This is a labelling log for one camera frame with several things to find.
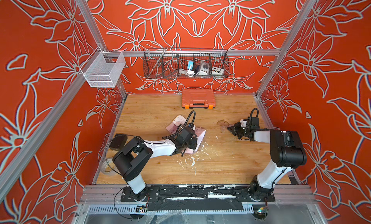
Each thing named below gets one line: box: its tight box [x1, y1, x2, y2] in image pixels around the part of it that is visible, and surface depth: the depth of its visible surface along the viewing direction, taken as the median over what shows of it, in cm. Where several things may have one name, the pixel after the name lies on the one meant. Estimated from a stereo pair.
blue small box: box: [187, 60, 194, 70], surface depth 85 cm
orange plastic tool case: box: [181, 88, 216, 110], surface depth 113 cm
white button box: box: [211, 66, 225, 76], surface depth 96 cm
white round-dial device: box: [198, 61, 210, 76], surface depth 93 cm
